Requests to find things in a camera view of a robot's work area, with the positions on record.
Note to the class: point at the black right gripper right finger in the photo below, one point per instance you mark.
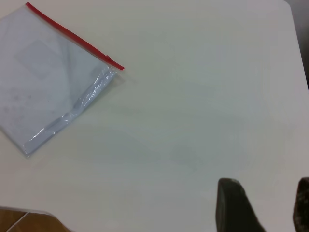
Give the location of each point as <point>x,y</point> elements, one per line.
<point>303,205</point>

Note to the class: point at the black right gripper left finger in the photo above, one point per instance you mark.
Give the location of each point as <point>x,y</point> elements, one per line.
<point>233,207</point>

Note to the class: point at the red zipper slider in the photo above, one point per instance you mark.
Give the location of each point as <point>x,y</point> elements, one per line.
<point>108,58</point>

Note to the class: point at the clear plastic zip bag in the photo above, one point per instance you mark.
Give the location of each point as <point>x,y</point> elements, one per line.
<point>48,84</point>

